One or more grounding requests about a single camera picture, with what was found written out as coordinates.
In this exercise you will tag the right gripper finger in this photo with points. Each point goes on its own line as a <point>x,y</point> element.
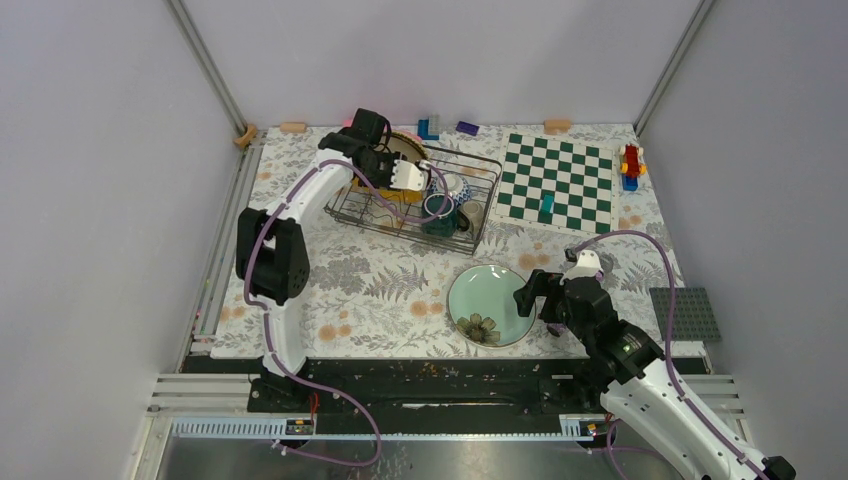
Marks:
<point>525,304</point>
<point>537,284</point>

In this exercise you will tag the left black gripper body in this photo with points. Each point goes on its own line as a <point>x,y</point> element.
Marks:
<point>380,171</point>

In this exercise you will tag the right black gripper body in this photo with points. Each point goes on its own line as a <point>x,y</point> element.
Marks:
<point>578,324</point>

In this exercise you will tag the yellow dotted scalloped plate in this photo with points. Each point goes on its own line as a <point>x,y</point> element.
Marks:
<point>398,196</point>

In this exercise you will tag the mint green flower plate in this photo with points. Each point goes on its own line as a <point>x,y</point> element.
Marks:
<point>482,308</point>

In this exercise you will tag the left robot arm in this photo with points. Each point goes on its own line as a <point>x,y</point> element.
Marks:
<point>271,254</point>

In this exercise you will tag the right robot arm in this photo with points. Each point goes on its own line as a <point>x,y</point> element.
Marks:
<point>632,379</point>

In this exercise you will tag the beige plate dark red rim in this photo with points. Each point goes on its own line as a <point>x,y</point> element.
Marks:
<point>407,154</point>

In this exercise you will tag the purple glitter tube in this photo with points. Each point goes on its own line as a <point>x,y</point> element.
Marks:
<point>573,307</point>

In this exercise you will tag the pink toy bat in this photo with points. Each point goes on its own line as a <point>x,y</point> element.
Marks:
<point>346,123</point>

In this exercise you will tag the blue grey lego bricks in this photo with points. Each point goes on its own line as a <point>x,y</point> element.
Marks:
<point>429,128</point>

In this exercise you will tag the teal block on chessboard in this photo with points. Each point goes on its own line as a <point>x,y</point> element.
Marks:
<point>545,214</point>

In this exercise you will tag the blue white patterned bowl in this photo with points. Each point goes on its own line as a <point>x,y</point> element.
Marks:
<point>453,185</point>

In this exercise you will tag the dark green mug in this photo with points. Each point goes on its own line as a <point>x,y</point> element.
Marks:
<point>446,224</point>

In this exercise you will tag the purple lego brick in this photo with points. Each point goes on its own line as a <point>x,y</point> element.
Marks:
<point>467,128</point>

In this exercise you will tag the left wooden block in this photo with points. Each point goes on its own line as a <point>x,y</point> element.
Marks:
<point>293,127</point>

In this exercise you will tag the grey lego baseplate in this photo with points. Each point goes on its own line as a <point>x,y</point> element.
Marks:
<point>694,319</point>

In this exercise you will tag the green white chessboard mat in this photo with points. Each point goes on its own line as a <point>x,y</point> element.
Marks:
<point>583,179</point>

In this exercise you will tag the floral tablecloth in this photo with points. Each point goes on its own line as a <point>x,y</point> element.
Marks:
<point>373,295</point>

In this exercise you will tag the corner wooden block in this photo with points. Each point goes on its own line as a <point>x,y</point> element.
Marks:
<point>243,141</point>

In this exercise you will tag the red yellow blue lego toy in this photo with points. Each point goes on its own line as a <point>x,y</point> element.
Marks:
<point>631,166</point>

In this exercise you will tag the right wooden block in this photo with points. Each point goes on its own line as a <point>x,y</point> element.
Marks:
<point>556,126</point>

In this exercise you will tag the black wire dish rack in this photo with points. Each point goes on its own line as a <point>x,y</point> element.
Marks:
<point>355,205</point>

